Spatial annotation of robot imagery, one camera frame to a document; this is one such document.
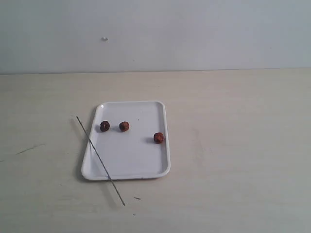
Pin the white rectangular plastic tray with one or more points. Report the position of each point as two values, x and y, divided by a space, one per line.
132 154

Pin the thin metal skewer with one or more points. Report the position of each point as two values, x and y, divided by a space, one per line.
105 169

